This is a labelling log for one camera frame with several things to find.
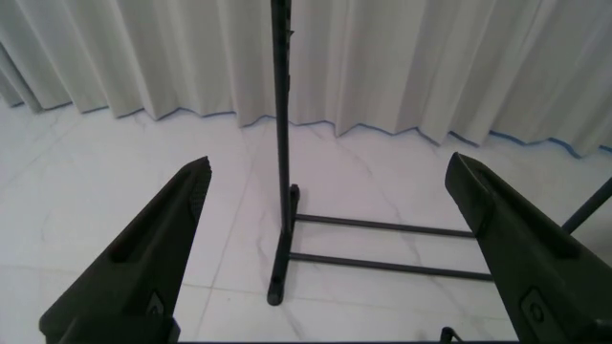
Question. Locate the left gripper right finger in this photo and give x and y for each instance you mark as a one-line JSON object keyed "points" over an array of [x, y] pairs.
{"points": [[535, 267]]}

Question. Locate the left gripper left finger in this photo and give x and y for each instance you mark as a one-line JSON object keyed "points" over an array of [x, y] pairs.
{"points": [[143, 258]]}

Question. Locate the black clothes rack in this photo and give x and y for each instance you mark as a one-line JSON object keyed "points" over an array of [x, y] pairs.
{"points": [[282, 143]]}

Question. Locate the white curtain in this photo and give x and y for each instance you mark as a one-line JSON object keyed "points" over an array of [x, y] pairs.
{"points": [[143, 48]]}

